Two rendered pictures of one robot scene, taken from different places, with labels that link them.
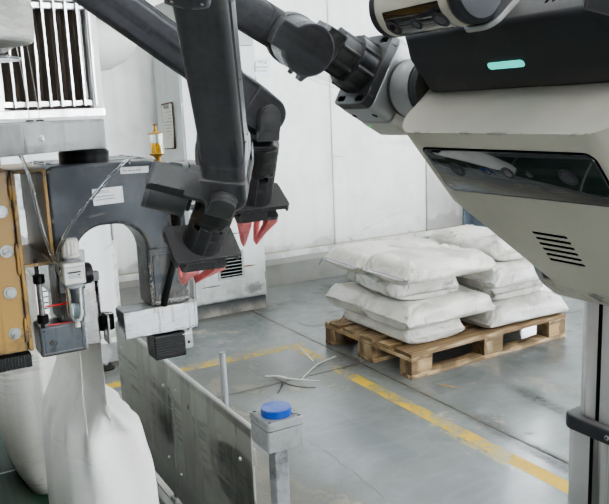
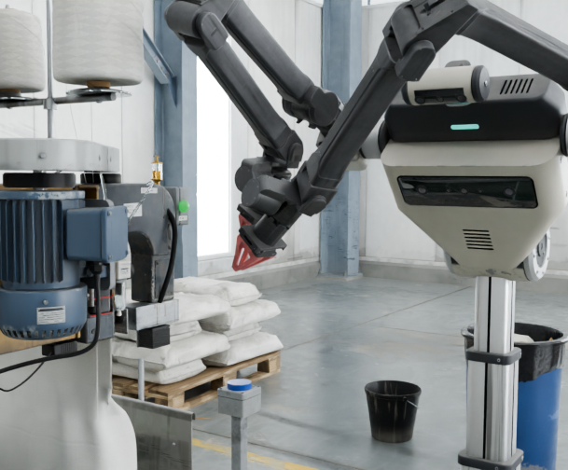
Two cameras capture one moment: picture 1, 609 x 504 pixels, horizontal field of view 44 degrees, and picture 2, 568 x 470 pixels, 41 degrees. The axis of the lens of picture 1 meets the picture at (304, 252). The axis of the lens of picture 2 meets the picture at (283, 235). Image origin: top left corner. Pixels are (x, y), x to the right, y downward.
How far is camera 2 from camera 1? 88 cm
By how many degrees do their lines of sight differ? 28
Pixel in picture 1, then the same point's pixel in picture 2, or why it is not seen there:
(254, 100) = (289, 139)
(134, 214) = (146, 226)
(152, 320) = (153, 314)
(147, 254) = (151, 259)
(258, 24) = (299, 89)
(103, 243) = not seen: outside the picture
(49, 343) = (90, 331)
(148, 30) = (244, 85)
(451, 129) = (428, 163)
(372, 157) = not seen: hidden behind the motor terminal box
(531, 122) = (490, 159)
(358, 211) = not seen: hidden behind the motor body
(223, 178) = (326, 186)
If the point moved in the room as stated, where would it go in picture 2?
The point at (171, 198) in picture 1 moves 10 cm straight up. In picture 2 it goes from (272, 200) to (272, 147)
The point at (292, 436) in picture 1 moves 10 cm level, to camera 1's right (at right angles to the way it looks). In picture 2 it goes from (255, 404) to (291, 398)
